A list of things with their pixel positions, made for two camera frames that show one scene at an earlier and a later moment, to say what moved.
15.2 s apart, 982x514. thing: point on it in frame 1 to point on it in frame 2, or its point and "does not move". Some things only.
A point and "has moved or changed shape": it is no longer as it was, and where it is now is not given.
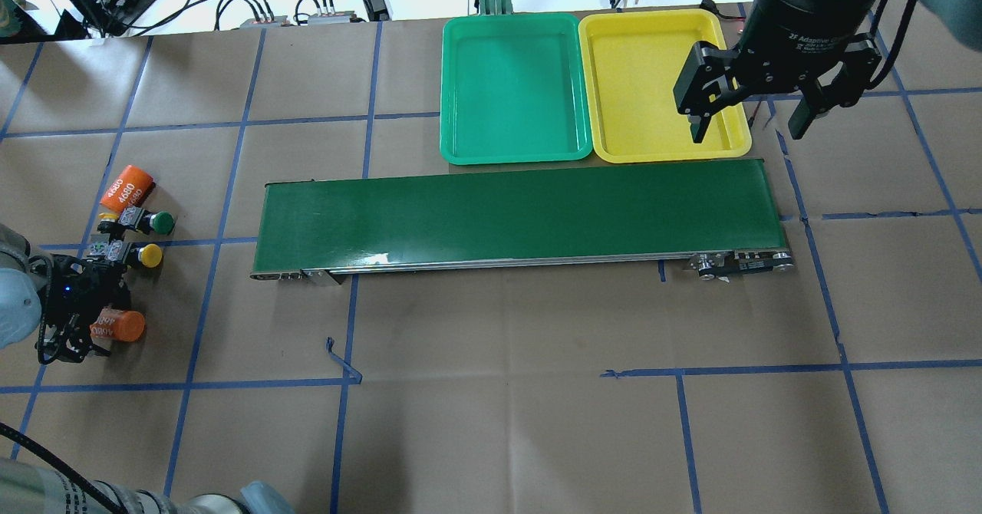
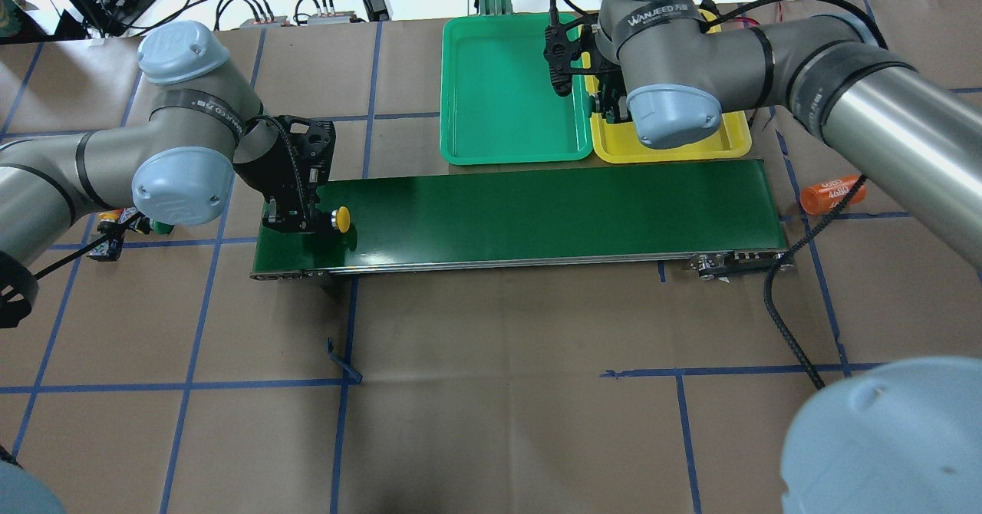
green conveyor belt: (686, 220) does not move
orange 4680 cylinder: (133, 187) has moved or changed shape
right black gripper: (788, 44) to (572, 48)
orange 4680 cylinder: (122, 324) has moved or changed shape
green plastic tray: (512, 89) does not move
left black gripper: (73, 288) to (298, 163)
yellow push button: (149, 255) to (341, 219)
